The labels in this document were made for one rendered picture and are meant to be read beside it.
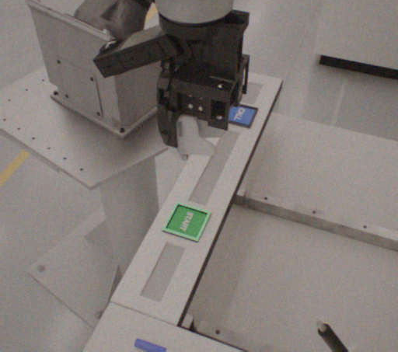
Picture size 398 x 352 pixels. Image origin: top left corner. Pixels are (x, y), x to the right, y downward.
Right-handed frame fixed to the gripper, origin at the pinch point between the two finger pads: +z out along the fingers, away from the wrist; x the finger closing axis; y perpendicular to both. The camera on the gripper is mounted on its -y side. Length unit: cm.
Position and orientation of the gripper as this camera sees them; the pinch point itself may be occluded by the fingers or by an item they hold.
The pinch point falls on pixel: (179, 150)
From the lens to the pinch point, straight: 61.9
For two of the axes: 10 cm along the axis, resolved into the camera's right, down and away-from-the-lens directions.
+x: 3.6, -6.5, 6.7
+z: 0.0, 7.2, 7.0
